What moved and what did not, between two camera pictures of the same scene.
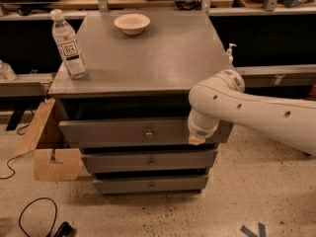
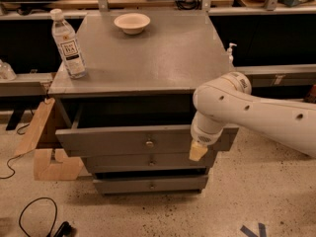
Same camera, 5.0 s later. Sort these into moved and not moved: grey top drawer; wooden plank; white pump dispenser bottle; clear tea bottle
Moved: grey top drawer
Not moved: clear tea bottle; white pump dispenser bottle; wooden plank
